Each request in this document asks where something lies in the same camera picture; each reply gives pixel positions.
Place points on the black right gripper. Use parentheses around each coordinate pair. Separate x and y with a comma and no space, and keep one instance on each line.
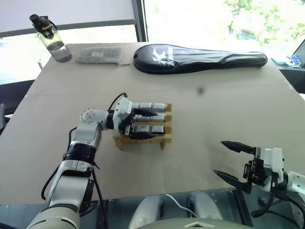
(257,175)

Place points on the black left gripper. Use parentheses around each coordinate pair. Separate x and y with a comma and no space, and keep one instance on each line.
(127,127)

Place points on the wooden slotted rack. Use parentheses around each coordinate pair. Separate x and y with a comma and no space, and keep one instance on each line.
(168,119)

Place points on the white rounded robot leg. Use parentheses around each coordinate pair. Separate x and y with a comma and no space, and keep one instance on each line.
(206,205)
(147,212)

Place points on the black racket bag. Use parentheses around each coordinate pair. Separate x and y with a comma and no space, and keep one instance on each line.
(190,59)

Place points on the grey robot torso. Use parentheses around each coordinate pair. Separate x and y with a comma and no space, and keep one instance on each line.
(166,224)

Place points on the dark side desk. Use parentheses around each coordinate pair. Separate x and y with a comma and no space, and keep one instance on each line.
(291,76)

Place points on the pale green item on desk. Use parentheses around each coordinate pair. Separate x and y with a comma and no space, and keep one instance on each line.
(278,60)

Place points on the clear bottle with black lid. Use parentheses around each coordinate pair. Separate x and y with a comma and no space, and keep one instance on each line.
(58,50)

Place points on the blue and white desk item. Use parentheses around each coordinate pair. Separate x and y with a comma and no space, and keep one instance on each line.
(294,60)

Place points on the white roller blind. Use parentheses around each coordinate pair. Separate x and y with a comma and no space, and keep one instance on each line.
(66,10)

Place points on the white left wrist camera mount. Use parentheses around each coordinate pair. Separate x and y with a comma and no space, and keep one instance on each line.
(124,107)

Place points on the dark window frame post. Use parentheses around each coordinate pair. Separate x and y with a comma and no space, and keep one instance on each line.
(141,21)

